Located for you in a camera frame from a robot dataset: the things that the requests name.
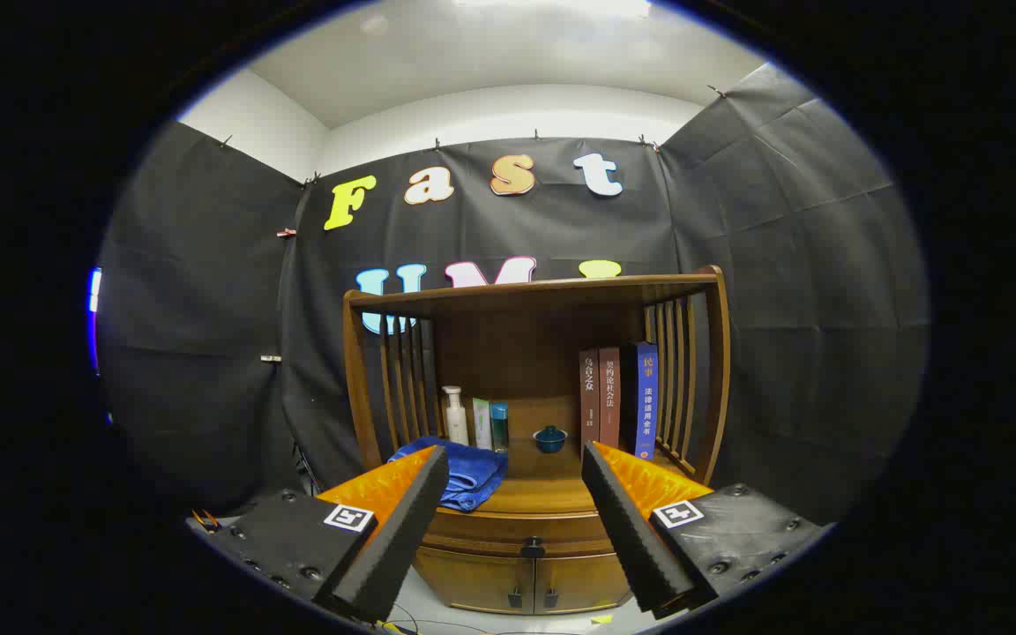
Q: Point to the teal bottle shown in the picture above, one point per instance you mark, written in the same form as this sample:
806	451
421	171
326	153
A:
500	428

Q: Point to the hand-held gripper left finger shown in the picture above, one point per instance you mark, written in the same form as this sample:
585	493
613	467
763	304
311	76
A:
384	547

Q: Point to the brown book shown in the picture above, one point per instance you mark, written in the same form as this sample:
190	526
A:
609	397
589	397

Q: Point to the wooden countertop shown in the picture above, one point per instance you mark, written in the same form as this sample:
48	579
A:
543	489

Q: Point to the blue lidded teacup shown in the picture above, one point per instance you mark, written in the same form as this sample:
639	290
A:
549	439

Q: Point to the white and green box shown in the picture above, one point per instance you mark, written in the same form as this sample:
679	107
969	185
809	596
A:
481	425

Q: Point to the wooden cabinet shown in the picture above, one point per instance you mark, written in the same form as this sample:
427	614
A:
517	344

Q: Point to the white pump bottle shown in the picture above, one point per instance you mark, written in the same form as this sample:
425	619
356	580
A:
456	422

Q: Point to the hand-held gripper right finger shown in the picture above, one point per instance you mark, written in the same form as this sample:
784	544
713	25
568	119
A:
640	547

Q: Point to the black backdrop cloth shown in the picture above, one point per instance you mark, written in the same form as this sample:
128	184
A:
208	353

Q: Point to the blue book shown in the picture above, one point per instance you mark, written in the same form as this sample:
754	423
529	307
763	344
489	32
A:
645	397

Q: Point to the wooden cabinet door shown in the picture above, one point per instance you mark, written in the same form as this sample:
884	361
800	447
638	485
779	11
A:
583	582
473	580

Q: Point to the wooden drawer with black knob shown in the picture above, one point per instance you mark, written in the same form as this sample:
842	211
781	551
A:
499	531

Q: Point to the blue folded towel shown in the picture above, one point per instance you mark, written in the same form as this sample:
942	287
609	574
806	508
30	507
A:
474	472

